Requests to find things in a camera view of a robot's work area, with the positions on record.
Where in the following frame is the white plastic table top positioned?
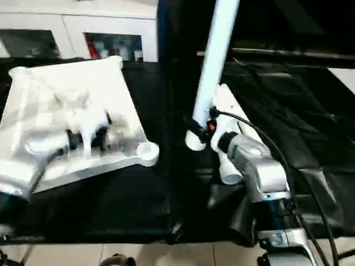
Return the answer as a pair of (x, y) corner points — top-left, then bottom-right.
(0, 55), (160, 195)

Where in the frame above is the black plastic mat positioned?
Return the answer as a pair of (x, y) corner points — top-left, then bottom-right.
(0, 58), (355, 248)

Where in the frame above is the white cabinet with glass doors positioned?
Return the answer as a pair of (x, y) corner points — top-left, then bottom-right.
(0, 11), (160, 62)

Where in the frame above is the dark rounded robot body part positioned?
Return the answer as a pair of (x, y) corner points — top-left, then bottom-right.
(100, 253), (137, 266)

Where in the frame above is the white flat board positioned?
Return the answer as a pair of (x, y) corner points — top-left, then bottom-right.
(328, 66), (355, 95)

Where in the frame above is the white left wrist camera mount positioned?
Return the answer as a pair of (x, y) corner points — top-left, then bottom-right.
(69, 110), (112, 159)

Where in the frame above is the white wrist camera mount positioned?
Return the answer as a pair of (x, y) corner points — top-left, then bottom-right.
(69, 110), (112, 159)
(209, 83), (242, 156)

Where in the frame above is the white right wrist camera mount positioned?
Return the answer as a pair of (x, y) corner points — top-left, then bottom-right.
(209, 83), (242, 156)

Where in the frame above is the dark metal rail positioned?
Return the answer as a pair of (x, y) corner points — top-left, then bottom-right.
(231, 47), (355, 59)

